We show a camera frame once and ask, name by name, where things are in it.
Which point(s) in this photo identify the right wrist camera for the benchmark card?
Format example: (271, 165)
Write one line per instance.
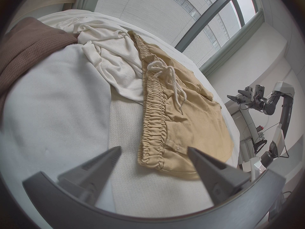
(259, 91)

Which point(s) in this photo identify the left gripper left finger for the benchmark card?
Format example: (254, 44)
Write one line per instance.
(95, 175)

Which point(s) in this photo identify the brown garment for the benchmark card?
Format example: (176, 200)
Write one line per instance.
(26, 49)

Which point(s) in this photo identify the white garment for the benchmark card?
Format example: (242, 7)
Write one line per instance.
(59, 104)

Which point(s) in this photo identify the cream garment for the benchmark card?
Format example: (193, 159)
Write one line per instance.
(112, 46)

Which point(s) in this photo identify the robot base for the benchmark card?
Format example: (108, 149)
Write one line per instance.
(245, 127)

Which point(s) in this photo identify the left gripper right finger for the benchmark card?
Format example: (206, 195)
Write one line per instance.
(214, 175)

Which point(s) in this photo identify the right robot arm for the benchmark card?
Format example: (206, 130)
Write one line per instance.
(284, 113)

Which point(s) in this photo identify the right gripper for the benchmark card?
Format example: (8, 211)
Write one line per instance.
(247, 98)

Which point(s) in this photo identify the window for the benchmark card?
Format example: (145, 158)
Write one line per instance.
(154, 11)

